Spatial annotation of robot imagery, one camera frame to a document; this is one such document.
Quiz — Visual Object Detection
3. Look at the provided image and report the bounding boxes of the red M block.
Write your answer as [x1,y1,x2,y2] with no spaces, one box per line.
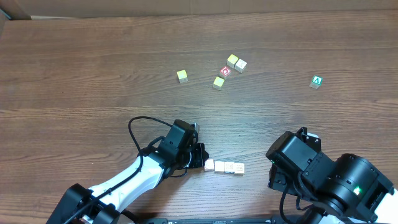
[204,159,215,172]

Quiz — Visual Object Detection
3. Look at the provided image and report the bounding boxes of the yellow block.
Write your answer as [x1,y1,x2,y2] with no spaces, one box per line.
[226,54,239,68]
[214,161,225,173]
[177,70,188,83]
[213,77,224,90]

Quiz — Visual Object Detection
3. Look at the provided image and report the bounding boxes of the white B block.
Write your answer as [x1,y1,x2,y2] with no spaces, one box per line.
[233,162,245,175]

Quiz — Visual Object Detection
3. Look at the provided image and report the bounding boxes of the white patterned block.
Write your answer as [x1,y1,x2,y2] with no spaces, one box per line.
[224,162,235,174]

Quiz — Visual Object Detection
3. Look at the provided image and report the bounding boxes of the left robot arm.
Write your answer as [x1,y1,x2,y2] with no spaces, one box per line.
[48,119,209,224]

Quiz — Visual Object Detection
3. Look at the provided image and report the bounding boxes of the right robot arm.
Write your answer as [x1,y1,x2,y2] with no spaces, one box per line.
[266,127,397,223]

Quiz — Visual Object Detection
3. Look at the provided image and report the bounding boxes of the green letter block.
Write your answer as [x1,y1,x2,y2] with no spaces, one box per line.
[309,75,323,89]

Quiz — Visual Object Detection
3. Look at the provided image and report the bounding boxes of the red circle block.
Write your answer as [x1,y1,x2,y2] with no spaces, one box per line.
[219,66,232,79]

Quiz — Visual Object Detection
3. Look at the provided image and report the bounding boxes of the yellow block top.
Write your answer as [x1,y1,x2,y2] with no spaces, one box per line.
[226,54,239,68]

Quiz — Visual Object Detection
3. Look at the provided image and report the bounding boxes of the white block top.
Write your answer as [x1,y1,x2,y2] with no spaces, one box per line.
[234,58,247,73]

